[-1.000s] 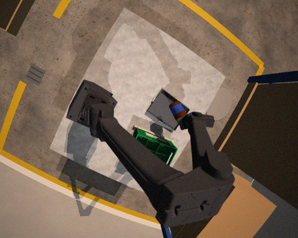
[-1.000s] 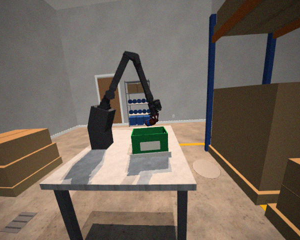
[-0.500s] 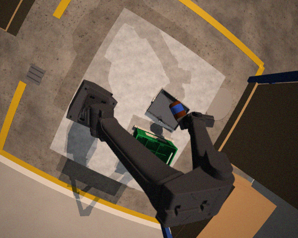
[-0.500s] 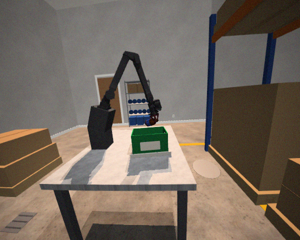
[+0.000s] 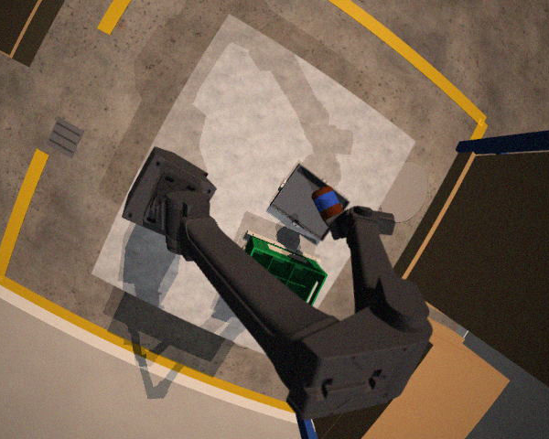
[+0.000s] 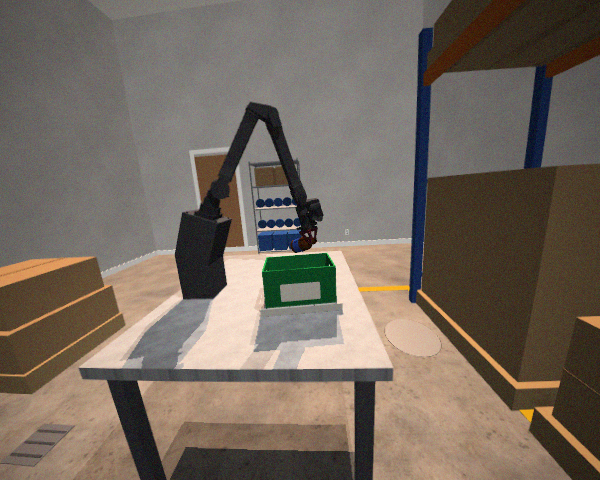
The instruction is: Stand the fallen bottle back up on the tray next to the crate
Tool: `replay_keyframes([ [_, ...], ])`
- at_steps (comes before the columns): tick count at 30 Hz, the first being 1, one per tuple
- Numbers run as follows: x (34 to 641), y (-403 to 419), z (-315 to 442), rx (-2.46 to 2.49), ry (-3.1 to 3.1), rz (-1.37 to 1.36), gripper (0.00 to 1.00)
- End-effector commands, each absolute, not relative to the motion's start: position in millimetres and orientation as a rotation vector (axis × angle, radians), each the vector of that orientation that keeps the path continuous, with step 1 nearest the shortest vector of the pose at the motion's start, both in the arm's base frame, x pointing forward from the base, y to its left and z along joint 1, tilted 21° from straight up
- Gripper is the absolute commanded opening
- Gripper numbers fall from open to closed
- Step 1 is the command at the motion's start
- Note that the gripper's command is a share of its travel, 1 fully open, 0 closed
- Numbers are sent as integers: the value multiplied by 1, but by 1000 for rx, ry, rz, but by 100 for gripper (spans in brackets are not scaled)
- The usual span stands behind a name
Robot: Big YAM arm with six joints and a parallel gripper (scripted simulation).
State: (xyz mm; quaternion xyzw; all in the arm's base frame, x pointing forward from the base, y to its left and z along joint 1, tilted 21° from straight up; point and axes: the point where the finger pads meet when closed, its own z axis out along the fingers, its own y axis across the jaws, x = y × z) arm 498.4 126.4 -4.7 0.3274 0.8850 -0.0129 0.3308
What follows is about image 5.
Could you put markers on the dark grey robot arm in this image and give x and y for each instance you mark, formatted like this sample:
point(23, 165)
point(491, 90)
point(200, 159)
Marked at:
point(363, 360)

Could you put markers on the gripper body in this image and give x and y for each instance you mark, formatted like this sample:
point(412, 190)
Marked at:
point(333, 223)

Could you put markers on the green divided crate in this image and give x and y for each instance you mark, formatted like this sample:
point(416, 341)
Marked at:
point(286, 268)

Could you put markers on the brown glass bottle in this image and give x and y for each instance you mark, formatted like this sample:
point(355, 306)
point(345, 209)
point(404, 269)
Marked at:
point(326, 202)

